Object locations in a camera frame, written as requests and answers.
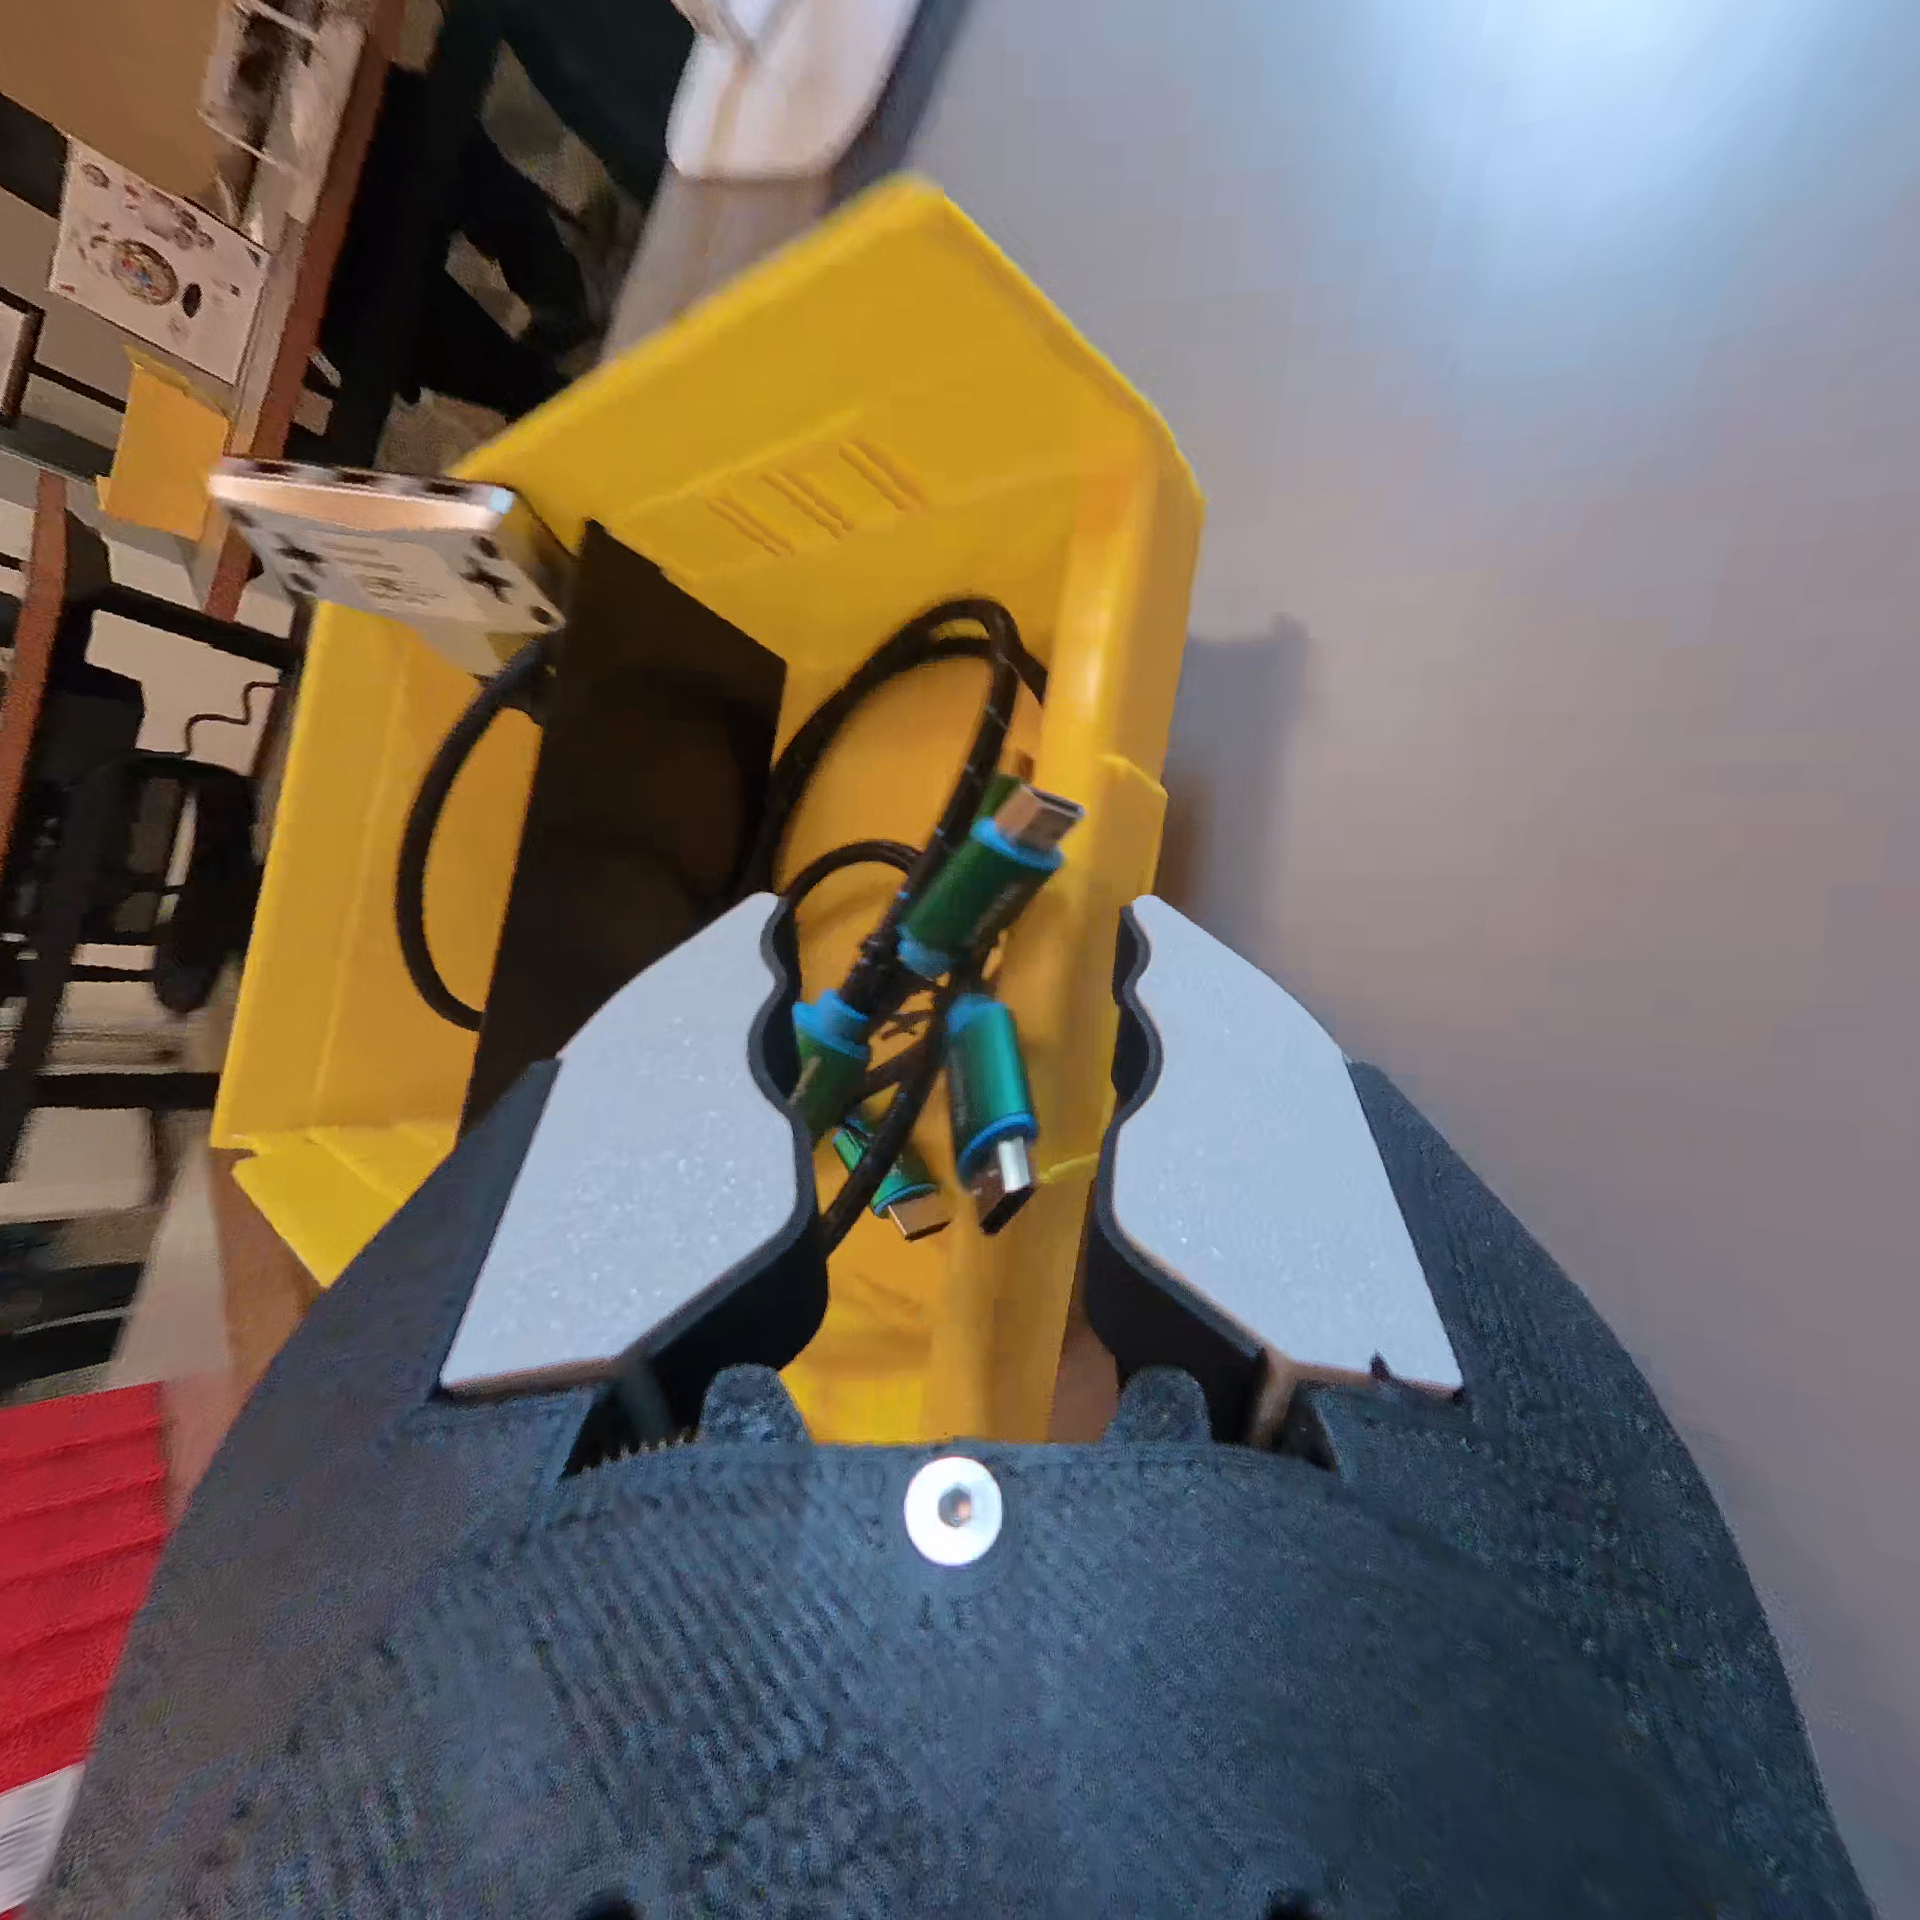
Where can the yellow cardboard tray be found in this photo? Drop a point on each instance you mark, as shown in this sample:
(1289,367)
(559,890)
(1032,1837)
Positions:
(165,451)

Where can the white metal base plate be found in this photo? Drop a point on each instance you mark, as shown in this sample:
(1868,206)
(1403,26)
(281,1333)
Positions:
(779,76)

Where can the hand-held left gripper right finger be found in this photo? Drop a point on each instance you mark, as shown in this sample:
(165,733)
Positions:
(1285,1202)

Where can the black bin divider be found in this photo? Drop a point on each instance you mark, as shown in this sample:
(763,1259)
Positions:
(632,812)

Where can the red ribbed crate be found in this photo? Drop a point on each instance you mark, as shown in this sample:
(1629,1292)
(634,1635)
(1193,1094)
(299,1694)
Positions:
(75,1591)

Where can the yellow plastic bin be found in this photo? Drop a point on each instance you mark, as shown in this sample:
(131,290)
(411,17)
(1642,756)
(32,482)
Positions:
(900,391)

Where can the long wooden desk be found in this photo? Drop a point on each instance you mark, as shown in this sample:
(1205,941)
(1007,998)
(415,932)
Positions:
(316,270)

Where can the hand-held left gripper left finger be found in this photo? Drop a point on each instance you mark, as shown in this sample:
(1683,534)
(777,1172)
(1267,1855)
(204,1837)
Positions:
(632,1202)

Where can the grey hdmi hub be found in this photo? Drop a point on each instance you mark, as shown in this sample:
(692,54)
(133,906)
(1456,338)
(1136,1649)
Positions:
(376,547)

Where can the white picture sheet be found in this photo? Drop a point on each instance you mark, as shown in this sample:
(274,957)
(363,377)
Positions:
(155,267)

